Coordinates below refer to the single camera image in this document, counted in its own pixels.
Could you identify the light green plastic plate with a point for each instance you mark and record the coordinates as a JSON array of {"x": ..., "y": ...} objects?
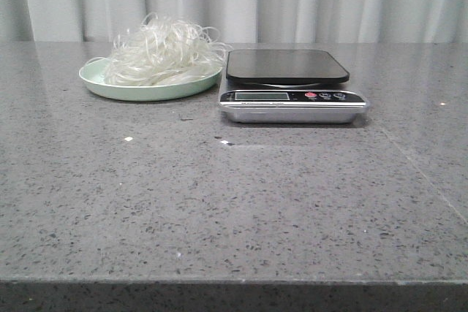
[{"x": 92, "y": 74}]

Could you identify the white vermicelli noodle bundle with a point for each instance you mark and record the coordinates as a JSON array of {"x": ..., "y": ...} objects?
[{"x": 164, "y": 51}]

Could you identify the silver black kitchen scale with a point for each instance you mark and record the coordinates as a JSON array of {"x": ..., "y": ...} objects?
[{"x": 287, "y": 86}]

